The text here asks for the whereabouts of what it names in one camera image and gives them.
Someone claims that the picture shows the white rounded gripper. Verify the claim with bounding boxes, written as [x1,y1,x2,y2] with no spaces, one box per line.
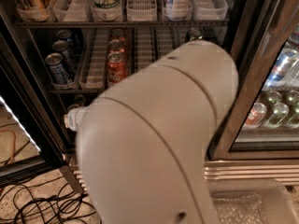
[65,106,89,132]

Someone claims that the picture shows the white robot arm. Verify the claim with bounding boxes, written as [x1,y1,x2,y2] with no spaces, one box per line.
[64,40,238,224]

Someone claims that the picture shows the left back redbull can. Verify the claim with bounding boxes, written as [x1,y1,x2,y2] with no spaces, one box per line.
[74,94,87,106]

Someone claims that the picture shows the open fridge glass door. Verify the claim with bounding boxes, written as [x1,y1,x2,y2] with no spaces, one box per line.
[0,31,64,187]

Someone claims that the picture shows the front blue pepsi can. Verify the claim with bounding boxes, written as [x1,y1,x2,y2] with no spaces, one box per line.
[45,53,73,85]

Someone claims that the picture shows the blue pepsi can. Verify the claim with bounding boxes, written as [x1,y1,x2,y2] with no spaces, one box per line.
[45,53,73,85]
[56,29,81,55]
[51,40,77,72]

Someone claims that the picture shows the middle blue pepsi can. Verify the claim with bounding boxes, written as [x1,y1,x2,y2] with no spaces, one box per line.
[51,40,77,72]

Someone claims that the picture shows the front red coca-cola can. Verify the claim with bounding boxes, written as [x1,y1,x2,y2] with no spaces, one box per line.
[107,51,127,84]

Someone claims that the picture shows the red coca-cola can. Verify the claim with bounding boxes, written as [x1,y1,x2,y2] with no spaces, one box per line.
[107,51,127,84]
[110,29,126,42]
[107,40,126,53]

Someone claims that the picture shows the back blue pepsi can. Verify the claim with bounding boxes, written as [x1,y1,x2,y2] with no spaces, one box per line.
[56,29,81,55]

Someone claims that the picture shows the middle red coca-cola can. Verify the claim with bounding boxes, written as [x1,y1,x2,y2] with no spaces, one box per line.
[107,40,126,53]

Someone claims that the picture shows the back red coca-cola can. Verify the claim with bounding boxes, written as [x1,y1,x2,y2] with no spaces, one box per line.
[110,29,126,42]

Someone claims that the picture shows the back green soda can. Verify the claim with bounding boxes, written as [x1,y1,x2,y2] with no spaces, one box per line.
[185,28,203,42]

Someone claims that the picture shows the red can behind glass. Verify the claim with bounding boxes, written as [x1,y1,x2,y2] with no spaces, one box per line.
[244,103,267,128]

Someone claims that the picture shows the closed fridge glass door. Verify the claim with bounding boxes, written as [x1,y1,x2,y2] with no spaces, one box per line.
[209,0,298,161]

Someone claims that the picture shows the green can behind glass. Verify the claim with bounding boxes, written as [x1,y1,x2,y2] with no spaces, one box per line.
[263,103,289,129]

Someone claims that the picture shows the silver redbull can behind glass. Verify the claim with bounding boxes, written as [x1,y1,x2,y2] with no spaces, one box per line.
[264,49,299,88]

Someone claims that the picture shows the right clear plastic bin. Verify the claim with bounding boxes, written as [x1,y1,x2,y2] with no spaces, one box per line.
[208,179,299,224]

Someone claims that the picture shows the orange cable on floor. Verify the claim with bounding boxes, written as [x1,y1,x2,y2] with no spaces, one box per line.
[0,128,17,167]

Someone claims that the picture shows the black cables on floor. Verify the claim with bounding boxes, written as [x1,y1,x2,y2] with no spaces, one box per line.
[0,175,102,224]

